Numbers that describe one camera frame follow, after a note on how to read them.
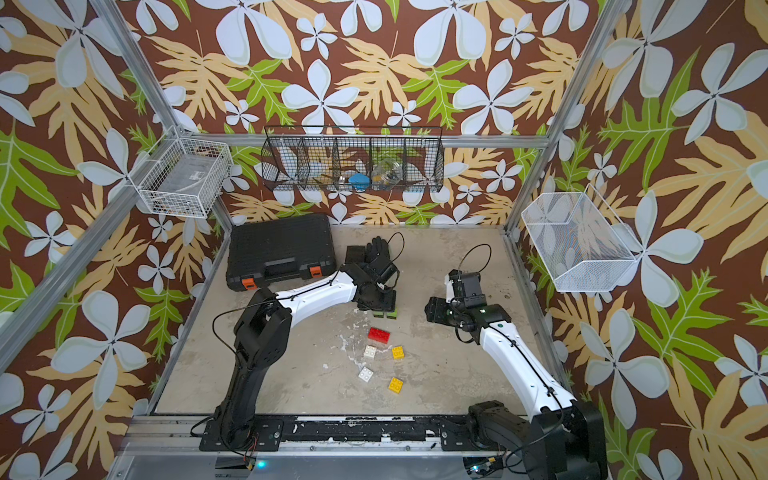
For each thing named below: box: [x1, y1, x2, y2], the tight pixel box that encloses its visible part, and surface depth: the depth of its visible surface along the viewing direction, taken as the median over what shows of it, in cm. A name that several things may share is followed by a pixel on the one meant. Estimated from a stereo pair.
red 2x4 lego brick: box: [367, 327, 391, 344], surface depth 92 cm
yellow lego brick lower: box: [388, 377, 405, 394], surface depth 82 cm
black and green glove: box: [365, 236, 391, 271], surface depth 113 cm
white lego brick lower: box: [358, 366, 374, 383], surface depth 84 cm
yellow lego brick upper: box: [392, 346, 405, 360], surface depth 88 cm
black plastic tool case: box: [226, 214, 337, 292], surface depth 104 cm
